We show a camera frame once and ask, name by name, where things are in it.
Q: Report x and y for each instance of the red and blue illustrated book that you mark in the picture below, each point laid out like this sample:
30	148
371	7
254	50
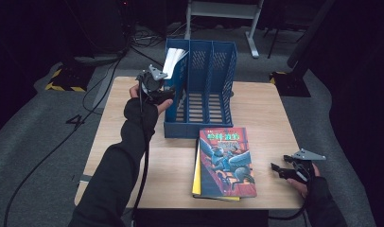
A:
228	164

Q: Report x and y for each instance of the white metal stand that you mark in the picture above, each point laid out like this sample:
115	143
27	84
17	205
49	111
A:
224	9

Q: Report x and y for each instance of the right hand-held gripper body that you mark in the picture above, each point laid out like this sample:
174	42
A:
306	155

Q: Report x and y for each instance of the grey tape piece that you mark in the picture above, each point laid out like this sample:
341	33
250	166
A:
85	178

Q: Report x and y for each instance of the yellow book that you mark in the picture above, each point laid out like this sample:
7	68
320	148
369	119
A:
196	176

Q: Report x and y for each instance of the black tripod legs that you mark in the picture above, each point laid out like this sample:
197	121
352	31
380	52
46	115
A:
276	41

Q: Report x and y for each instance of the black pole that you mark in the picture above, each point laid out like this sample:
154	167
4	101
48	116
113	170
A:
310	31

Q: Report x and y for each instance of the black yellow striped floor base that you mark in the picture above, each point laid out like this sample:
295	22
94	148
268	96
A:
291	85
70	78

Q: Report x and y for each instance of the blue book with mountain picture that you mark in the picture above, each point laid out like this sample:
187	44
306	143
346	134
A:
174	63

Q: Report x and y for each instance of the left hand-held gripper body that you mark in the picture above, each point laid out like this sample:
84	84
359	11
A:
150	83

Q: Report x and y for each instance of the blue plastic file rack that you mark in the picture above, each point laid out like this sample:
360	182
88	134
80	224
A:
180	130

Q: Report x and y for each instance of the person's right hand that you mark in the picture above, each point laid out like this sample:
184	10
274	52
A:
316	189

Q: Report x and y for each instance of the person's left hand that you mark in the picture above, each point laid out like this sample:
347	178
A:
141	112

